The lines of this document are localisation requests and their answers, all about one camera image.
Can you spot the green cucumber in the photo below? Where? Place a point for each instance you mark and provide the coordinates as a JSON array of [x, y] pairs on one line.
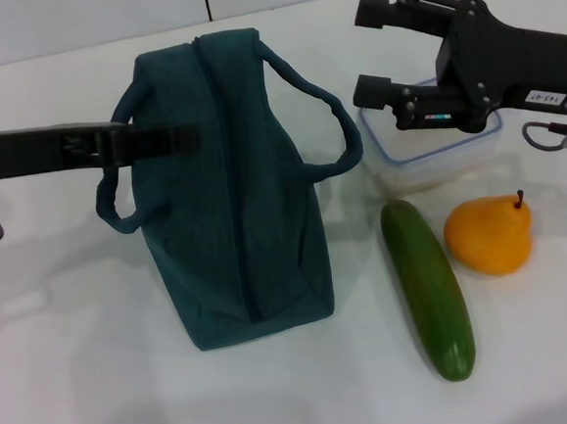
[[427, 289]]

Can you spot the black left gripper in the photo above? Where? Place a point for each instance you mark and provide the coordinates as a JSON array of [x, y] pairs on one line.
[[23, 154]]

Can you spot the teal fabric tote bag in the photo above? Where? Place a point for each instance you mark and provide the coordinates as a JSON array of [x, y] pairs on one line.
[[243, 200]]

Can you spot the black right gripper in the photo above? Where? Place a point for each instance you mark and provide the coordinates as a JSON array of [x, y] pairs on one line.
[[497, 57]]

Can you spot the clear blue-rimmed plastic container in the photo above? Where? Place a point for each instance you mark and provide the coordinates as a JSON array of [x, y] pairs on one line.
[[432, 166]]

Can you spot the orange pear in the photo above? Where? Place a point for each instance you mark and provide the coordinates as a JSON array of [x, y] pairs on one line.
[[487, 240]]

